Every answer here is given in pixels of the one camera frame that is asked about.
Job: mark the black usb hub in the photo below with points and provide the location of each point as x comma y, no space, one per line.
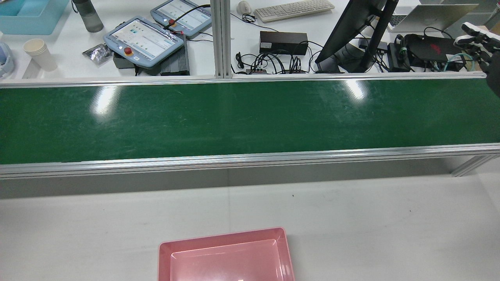
381,47

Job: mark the aluminium profile post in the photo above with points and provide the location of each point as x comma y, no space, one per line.
220,39

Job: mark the stack of paper cups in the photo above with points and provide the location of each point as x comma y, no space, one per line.
41,56

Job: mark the pink plastic box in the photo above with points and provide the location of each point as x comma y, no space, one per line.
226,261

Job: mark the black docking box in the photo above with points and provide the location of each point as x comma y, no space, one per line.
283,42

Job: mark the white computer mouse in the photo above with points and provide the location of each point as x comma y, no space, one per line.
244,8

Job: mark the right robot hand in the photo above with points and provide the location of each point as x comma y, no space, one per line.
494,66

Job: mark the dark grey water bottle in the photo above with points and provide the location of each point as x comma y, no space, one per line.
90,17

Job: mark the light blue plastic bin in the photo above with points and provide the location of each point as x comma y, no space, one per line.
31,24

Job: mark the green conveyor belt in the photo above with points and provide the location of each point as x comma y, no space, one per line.
234,117

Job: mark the black monitor with stand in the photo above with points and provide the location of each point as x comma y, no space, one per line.
351,23

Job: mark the blue white round device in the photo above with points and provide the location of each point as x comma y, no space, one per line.
6,58

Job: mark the crumpled silver foil packet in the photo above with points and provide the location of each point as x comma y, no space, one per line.
97,52

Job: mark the white keyboard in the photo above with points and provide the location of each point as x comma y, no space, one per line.
293,11

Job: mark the teach pendant with red button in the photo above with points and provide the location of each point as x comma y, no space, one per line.
144,39

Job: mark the silver laptop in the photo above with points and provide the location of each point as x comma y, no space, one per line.
441,17

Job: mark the black power adapter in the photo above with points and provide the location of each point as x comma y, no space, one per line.
397,58

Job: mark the black mini computer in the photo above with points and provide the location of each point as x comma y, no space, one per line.
429,48

